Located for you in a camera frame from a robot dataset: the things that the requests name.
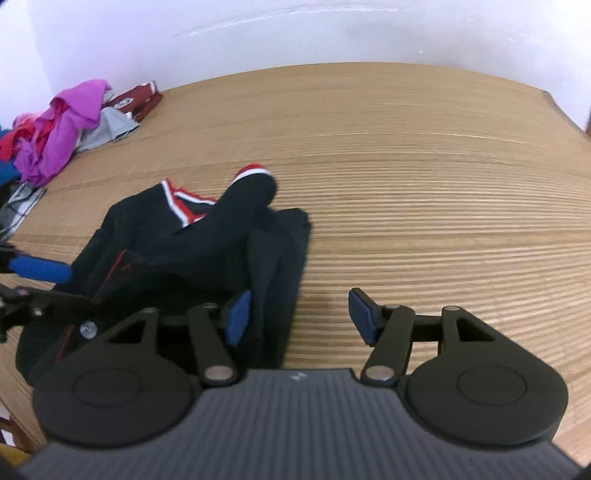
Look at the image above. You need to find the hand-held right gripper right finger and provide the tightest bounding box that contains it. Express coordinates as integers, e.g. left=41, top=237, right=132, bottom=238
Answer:
left=349, top=288, right=496, bottom=387

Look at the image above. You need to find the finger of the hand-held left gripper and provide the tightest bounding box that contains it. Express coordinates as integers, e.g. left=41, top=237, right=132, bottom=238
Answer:
left=0, top=285, right=109, bottom=342
left=0, top=244, right=74, bottom=283

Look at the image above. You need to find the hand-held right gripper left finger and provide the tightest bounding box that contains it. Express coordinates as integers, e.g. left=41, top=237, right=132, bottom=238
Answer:
left=105, top=290, right=252, bottom=387

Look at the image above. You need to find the dark navy sweatshirt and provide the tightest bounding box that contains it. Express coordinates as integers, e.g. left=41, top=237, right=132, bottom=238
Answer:
left=16, top=164, right=312, bottom=388

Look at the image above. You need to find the grey plaid cloth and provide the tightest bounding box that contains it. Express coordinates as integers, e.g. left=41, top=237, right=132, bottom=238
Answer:
left=0, top=182, right=47, bottom=243

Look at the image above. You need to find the red cloth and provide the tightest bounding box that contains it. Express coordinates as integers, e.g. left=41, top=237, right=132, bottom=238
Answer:
left=0, top=124, right=42, bottom=162

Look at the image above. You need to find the magenta cloth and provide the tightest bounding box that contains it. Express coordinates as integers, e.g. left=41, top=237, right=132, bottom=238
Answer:
left=14, top=79, right=114, bottom=188

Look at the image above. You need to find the maroon cloth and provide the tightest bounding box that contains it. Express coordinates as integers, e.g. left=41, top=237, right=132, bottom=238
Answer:
left=104, top=80, right=163, bottom=121

